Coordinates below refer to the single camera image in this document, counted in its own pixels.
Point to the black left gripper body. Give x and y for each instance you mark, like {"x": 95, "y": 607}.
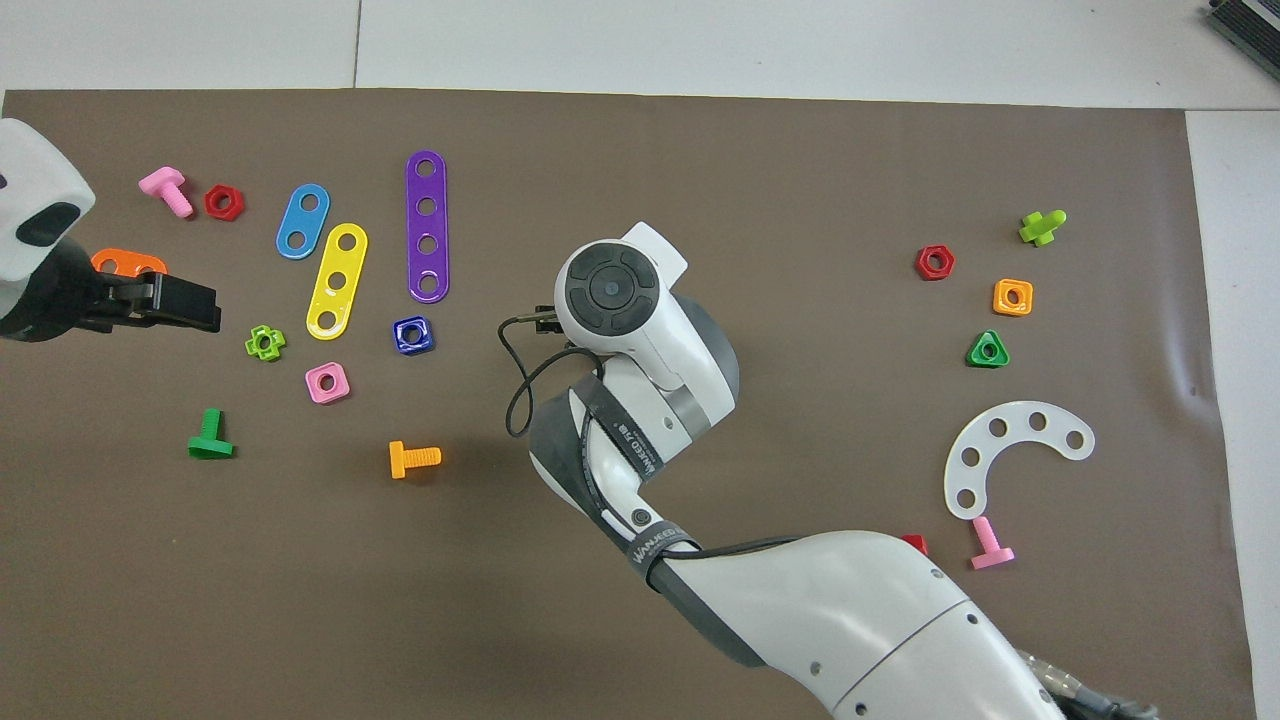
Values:
{"x": 50, "y": 300}

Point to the blue square nut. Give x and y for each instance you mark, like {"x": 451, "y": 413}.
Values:
{"x": 426, "y": 346}

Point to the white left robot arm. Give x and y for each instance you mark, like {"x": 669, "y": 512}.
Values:
{"x": 30, "y": 170}

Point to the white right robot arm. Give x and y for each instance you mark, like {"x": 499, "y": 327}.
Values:
{"x": 850, "y": 620}

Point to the orange heart-shaped plate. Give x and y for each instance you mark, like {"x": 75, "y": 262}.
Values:
{"x": 130, "y": 262}

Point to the lime cross nut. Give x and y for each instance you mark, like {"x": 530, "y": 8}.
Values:
{"x": 277, "y": 342}

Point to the red hexagon nut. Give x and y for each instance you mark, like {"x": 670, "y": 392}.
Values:
{"x": 947, "y": 268}
{"x": 237, "y": 210}

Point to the pink plastic screw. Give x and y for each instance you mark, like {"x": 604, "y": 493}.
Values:
{"x": 990, "y": 550}
{"x": 165, "y": 184}

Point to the green plastic screw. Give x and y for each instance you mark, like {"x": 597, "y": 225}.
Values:
{"x": 210, "y": 445}

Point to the blue two-hole plate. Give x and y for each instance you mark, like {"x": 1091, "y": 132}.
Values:
{"x": 303, "y": 221}

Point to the yellow three-hole plate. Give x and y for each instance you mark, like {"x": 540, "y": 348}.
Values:
{"x": 343, "y": 262}

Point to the pink square nut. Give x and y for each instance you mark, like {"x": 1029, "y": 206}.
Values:
{"x": 340, "y": 393}

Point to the purple four-hole plate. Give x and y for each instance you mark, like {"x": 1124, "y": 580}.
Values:
{"x": 427, "y": 188}

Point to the orange plastic screw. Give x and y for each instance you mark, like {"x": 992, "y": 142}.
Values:
{"x": 400, "y": 460}

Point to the brown table mat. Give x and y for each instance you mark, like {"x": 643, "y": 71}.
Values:
{"x": 700, "y": 150}

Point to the red plastic screw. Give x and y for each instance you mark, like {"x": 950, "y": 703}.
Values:
{"x": 914, "y": 543}

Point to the green triangle nut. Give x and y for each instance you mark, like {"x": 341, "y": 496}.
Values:
{"x": 975, "y": 360}

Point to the orange square nut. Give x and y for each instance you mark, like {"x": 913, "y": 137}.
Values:
{"x": 1000, "y": 307}

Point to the white curved five-hole plate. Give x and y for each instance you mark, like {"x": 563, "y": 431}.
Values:
{"x": 1017, "y": 422}

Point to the lime cross-head screw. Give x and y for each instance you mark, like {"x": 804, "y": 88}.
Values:
{"x": 1040, "y": 230}

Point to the black ribbed device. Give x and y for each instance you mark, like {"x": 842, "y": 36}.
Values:
{"x": 1250, "y": 20}

